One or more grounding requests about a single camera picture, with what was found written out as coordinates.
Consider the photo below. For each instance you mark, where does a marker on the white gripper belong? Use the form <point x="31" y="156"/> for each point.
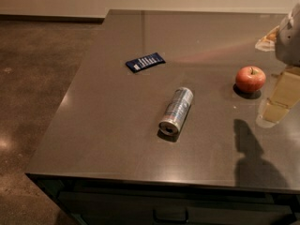
<point x="289" y="42"/>

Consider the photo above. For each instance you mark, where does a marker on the blue rxbar blueberry wrapper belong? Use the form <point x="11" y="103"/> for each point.
<point x="145" y="62"/>

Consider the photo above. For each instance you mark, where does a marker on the red apple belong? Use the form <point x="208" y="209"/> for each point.
<point x="250" y="79"/>

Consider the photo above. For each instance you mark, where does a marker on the silver energy drink can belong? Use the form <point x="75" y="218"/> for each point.
<point x="176" y="112"/>

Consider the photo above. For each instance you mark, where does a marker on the dark cabinet drawer with handle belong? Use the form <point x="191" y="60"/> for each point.
<point x="92" y="202"/>

